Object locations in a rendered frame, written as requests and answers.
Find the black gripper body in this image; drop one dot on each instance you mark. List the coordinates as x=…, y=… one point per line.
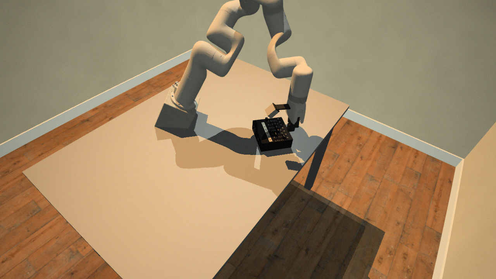
x=297, y=110

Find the black lighting desk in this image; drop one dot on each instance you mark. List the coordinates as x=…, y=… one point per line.
x=271, y=134

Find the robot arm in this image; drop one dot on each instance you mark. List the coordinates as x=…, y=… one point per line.
x=205, y=57

